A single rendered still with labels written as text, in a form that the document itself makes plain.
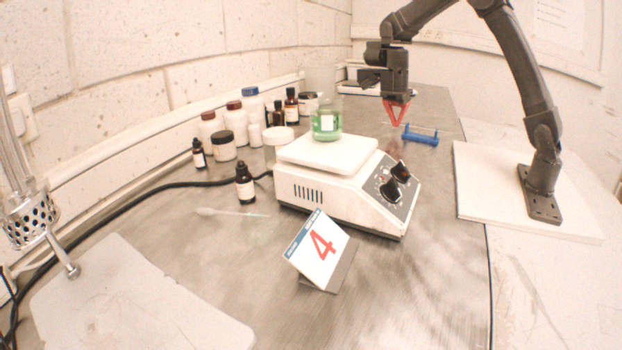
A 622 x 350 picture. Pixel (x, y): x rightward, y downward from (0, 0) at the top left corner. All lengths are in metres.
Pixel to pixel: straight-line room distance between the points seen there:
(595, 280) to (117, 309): 0.63
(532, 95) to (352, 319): 0.44
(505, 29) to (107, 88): 0.75
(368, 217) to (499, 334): 0.22
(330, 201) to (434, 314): 0.19
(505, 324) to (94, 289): 0.48
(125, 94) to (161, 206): 0.26
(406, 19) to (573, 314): 0.61
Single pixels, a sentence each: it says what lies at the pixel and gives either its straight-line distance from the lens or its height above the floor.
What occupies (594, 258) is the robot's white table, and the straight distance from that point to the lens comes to 0.52.
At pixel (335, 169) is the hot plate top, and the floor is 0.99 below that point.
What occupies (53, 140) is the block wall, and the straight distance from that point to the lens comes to 0.56.
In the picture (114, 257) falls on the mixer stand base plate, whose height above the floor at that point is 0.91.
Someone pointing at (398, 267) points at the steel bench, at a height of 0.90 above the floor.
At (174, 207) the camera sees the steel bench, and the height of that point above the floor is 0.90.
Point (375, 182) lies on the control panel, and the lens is 0.34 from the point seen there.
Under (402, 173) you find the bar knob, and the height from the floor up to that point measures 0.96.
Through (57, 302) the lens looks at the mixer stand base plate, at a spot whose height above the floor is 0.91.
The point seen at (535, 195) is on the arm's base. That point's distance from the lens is 0.52.
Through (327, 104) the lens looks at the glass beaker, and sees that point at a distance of 0.36.
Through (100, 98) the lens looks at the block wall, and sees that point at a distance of 0.58.
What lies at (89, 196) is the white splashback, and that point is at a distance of 0.55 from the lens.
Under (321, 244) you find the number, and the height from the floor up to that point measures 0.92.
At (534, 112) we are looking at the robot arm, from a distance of 0.49.
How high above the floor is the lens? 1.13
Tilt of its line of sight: 29 degrees down
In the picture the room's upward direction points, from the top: 2 degrees counter-clockwise
